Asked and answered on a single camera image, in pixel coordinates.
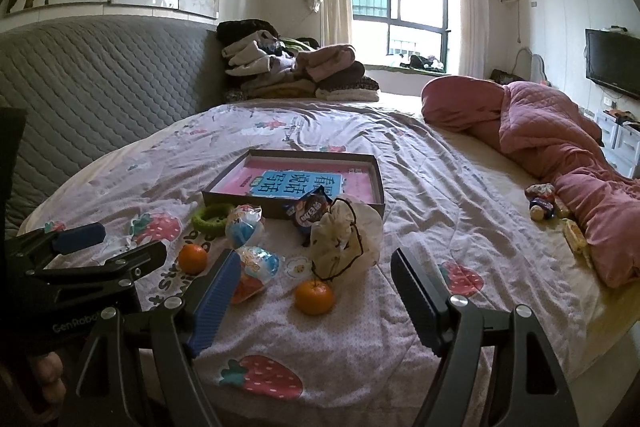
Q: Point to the pink quilt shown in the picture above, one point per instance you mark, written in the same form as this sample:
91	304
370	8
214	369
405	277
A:
540	122

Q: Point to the blue cookie packet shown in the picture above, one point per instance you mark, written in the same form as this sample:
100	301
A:
307	209

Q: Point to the pile of folded clothes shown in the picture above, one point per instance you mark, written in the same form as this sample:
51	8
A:
330	62

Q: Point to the black television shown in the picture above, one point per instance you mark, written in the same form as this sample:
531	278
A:
612	62

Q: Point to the person's left hand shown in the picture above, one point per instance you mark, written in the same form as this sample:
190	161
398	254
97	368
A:
47	377

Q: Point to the strawberry printed bed sheet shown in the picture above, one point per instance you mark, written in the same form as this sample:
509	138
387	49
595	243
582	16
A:
450	217

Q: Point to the shallow cardboard box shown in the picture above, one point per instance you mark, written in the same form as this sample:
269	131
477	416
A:
225	199

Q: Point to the dark clothes on sill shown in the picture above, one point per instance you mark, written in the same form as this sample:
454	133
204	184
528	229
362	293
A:
422	62

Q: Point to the grey quilted headboard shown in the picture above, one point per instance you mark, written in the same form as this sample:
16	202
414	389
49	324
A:
100	82

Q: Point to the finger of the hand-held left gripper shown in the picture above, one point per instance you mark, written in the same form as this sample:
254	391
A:
80	237
130	264

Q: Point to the beige bed sheet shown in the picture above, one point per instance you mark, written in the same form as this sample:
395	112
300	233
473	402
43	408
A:
510	177

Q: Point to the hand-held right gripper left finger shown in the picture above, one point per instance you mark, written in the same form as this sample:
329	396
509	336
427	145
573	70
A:
215	302

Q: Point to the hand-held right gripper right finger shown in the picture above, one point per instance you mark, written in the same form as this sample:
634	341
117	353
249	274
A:
417	292

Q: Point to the white storage drawers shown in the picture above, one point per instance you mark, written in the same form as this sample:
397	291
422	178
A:
620	142

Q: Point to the dark cloth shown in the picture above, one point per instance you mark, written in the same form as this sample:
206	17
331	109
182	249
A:
505	75

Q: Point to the blue white toy egg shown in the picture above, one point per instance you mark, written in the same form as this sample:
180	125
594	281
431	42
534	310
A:
245	229

